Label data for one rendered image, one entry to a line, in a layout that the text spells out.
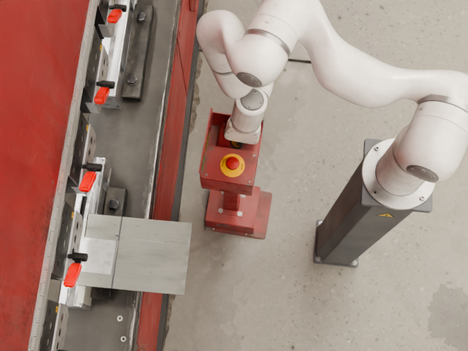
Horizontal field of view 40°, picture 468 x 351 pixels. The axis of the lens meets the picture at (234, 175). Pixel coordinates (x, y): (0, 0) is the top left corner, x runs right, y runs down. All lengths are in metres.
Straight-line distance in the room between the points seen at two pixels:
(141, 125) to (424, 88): 0.84
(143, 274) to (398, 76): 0.77
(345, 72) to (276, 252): 1.45
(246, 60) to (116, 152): 0.69
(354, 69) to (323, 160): 1.48
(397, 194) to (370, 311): 1.05
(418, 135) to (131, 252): 0.75
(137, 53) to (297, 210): 1.09
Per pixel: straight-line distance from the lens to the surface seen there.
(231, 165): 1.85
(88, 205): 1.66
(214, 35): 1.35
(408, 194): 1.68
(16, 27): 1.05
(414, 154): 1.29
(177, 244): 1.61
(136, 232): 1.62
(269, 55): 1.23
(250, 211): 2.52
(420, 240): 2.73
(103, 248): 1.63
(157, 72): 1.90
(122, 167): 1.80
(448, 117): 1.31
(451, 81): 1.34
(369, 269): 2.66
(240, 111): 1.65
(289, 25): 1.27
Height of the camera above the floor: 2.57
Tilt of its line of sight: 74 degrees down
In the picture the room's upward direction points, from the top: 1 degrees clockwise
